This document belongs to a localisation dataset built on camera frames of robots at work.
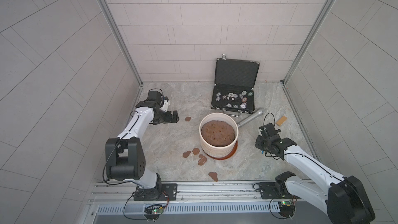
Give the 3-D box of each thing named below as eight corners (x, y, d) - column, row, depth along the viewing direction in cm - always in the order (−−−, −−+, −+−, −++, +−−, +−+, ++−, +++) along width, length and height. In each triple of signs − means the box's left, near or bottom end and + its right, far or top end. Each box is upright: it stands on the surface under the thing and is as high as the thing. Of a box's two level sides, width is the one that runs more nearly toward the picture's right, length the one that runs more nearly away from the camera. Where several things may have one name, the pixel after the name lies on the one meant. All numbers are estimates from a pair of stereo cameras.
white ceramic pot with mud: (199, 158, 82) (198, 148, 70) (200, 126, 94) (199, 112, 83) (236, 158, 82) (241, 148, 70) (232, 126, 94) (236, 112, 83)
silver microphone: (239, 128, 94) (240, 126, 91) (236, 125, 95) (237, 122, 93) (263, 113, 101) (264, 110, 99) (260, 110, 102) (261, 107, 100)
